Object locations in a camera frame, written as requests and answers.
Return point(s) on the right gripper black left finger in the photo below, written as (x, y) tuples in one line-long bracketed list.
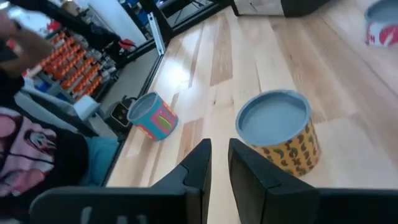
[(192, 180)]

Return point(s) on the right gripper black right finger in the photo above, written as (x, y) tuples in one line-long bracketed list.
[(255, 193)]

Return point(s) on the short blue pink corn can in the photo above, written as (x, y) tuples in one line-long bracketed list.
[(155, 121)]

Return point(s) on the short yellow brown-print can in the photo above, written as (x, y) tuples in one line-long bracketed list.
[(280, 124)]

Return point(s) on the short red white can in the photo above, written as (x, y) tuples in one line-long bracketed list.
[(382, 31)]

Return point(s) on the black box device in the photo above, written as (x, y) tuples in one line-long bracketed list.
[(119, 115)]

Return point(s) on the grey office chair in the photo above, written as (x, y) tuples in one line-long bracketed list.
[(87, 107)]

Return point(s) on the silver aluminium extrusion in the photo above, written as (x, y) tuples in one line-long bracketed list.
[(157, 34)]

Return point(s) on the person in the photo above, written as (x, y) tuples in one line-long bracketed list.
[(31, 155)]

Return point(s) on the rack of orange parts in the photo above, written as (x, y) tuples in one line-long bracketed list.
[(71, 68)]

